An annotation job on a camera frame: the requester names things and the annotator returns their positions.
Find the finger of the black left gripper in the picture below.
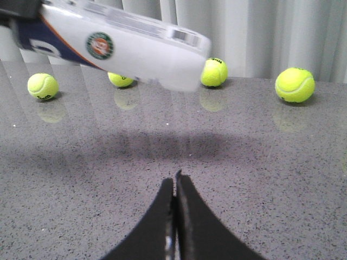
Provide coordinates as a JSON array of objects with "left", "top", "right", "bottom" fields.
[{"left": 0, "top": 0, "right": 42, "bottom": 19}]

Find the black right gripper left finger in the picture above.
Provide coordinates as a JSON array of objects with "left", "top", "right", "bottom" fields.
[{"left": 103, "top": 178, "right": 174, "bottom": 259}]

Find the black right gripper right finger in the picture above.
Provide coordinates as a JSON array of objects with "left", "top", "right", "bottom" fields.
[{"left": 176, "top": 171, "right": 263, "bottom": 259}]

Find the white blue tennis ball can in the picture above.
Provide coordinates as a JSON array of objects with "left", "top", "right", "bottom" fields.
[{"left": 10, "top": 1, "right": 211, "bottom": 92}]

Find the yellow tennis ball far left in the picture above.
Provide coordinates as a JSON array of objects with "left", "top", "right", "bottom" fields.
[{"left": 27, "top": 73, "right": 59, "bottom": 100}]

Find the yellow tennis ball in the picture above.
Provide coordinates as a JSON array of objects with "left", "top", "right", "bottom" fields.
[
  {"left": 107, "top": 72, "right": 133, "bottom": 88},
  {"left": 27, "top": 73, "right": 59, "bottom": 100},
  {"left": 275, "top": 67, "right": 315, "bottom": 103},
  {"left": 201, "top": 57, "right": 228, "bottom": 87}
]

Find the yellow tennis ball right centre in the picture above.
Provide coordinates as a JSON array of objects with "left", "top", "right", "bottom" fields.
[{"left": 201, "top": 57, "right": 228, "bottom": 87}]

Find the yellow tennis ball far right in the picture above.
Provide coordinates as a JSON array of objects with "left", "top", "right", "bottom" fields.
[{"left": 275, "top": 67, "right": 315, "bottom": 103}]

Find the grey pleated curtain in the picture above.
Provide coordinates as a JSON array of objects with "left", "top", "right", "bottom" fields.
[{"left": 0, "top": 0, "right": 347, "bottom": 80}]

